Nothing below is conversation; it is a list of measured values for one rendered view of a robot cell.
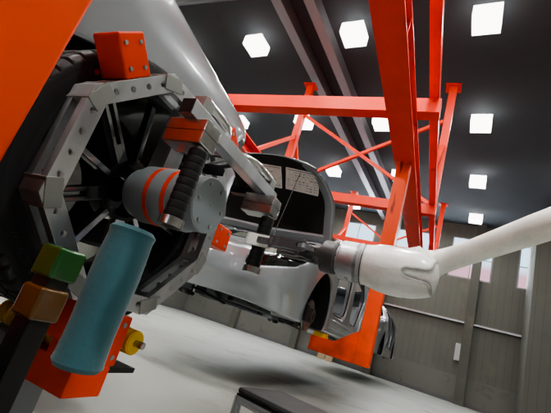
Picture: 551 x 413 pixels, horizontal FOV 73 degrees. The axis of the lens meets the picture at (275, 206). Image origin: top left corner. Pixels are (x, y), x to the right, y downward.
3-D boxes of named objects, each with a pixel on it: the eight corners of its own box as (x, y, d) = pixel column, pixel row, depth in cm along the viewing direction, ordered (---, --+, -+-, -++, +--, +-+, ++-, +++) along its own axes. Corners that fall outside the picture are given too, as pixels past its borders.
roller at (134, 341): (66, 325, 104) (76, 304, 106) (146, 359, 91) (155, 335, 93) (48, 322, 99) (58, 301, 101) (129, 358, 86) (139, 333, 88)
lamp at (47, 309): (37, 316, 48) (52, 285, 49) (57, 324, 46) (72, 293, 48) (7, 311, 45) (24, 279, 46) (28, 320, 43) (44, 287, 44)
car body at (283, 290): (282, 326, 810) (302, 256, 856) (369, 353, 730) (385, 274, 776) (123, 273, 386) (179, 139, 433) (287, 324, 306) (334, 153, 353)
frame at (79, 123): (166, 317, 108) (227, 152, 124) (184, 324, 105) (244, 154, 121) (-33, 274, 62) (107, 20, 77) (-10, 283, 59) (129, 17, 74)
